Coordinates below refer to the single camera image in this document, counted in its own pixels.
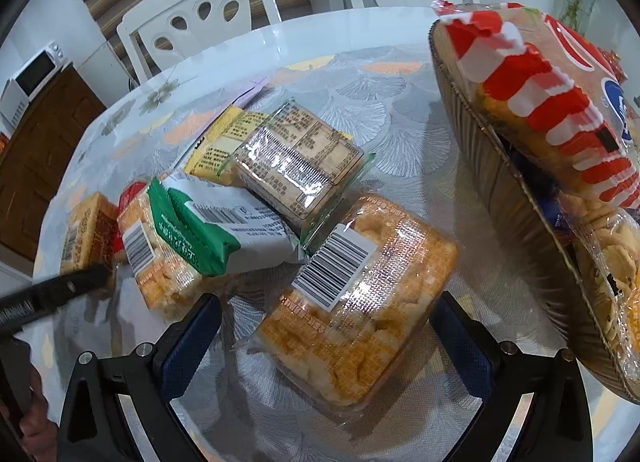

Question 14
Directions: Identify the red white striped cake packet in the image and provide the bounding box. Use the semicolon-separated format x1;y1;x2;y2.
431;0;640;210

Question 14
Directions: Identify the ribbed brown glass plate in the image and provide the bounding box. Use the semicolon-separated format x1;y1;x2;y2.
431;16;640;405

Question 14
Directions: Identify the clear green edged packet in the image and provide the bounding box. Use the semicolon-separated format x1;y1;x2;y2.
232;99;376;247

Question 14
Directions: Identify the brown boxy cake packet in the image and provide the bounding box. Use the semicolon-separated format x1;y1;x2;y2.
60;192;118;273

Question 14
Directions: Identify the yellow snack packet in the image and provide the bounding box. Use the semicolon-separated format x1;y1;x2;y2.
182;104;273;187

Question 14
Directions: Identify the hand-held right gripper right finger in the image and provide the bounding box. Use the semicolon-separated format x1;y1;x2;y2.
431;291;593;462

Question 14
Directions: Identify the red snack packet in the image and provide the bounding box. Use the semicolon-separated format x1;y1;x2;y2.
117;181;151;253

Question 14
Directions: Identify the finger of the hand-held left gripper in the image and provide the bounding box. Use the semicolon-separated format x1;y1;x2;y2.
0;264;113;340

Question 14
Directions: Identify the brown wooden cabinet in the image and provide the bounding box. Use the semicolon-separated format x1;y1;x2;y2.
0;66;108;263

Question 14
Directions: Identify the person's left hand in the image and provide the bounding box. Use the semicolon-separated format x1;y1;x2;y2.
17;369;58;462

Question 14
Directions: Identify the green white snack packet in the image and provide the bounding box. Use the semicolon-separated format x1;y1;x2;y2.
145;177;311;277

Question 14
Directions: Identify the clear orange cracker packet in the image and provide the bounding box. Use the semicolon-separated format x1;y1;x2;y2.
117;187;211;320
245;194;458;410

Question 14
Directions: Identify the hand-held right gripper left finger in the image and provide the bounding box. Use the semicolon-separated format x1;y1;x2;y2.
57;293;223;462

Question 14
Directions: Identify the clear round biscuit packet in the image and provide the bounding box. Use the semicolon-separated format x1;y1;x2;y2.
557;192;640;373

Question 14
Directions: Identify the white microwave oven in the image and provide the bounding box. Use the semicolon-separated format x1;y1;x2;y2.
0;40;71;127

